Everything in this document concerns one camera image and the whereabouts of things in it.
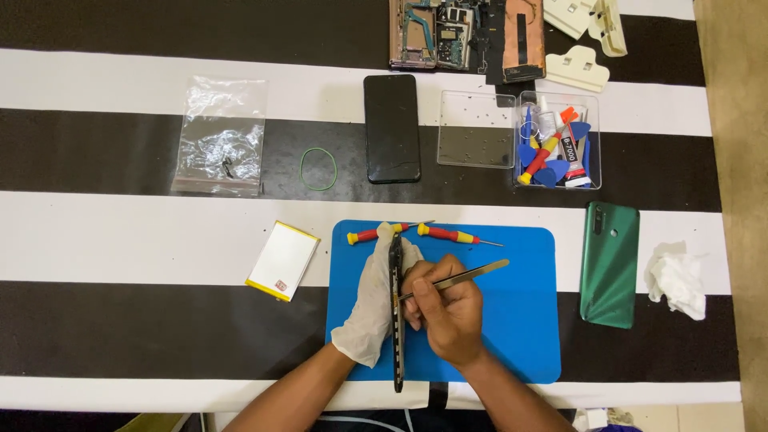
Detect green rubber band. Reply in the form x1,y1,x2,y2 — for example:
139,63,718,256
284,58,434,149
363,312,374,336
299,147,338,192

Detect white plastic clamp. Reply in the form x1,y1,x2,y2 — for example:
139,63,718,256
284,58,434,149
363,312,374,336
544,45,611,94
587,0,629,58
542,0,596,41

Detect white cable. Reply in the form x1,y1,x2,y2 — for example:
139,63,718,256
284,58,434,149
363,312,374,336
317,409,416,432

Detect black red glue tube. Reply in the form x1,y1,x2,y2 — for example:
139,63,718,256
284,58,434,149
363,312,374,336
560,134,592,188

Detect crumpled white tissue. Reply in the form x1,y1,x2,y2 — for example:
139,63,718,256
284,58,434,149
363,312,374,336
644,240,709,322

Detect black white striped tablecloth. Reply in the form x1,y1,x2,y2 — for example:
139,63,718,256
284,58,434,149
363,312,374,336
0,0,743,415

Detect black phone frame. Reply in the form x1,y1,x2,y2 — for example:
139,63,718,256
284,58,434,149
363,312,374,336
388,232,407,394

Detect copper backed phone screen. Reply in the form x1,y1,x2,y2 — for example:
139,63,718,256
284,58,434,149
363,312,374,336
502,0,547,84

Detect metal tweezers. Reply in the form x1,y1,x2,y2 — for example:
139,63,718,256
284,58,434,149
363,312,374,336
395,258,511,302

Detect green phone back cover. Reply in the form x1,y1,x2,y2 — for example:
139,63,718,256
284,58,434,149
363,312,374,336
578,200,642,330

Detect red yellow screwdriver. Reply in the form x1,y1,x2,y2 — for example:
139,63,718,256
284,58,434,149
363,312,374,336
416,222,505,248
346,220,436,246
517,107,580,186

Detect person's left hand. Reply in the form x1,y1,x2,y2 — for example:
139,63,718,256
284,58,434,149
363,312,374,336
331,222,424,368

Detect small white glue bottle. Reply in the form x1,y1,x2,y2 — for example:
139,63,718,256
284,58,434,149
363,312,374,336
538,95,557,140

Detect person's right hand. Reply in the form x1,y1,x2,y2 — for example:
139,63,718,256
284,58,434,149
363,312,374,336
399,254,486,370

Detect clear plastic tool box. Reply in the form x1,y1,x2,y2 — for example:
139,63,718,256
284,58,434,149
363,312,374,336
512,90,602,192

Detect black smartphone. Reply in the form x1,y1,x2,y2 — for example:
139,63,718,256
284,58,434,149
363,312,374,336
362,73,422,186

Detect pink opened phone body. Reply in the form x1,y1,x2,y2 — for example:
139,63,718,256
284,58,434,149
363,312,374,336
388,0,439,71

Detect opened phone circuit board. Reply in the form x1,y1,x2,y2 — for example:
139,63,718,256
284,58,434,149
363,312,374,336
435,0,476,72

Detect clear plastic zip bag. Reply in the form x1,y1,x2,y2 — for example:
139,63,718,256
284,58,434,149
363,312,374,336
170,75,268,198

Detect blue work mat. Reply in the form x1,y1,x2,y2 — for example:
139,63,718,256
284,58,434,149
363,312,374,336
324,219,562,385

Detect white yellow phone battery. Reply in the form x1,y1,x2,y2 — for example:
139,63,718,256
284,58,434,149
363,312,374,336
244,220,322,303

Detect clear lid with screws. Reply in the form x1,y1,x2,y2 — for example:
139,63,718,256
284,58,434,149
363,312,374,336
436,89,517,170

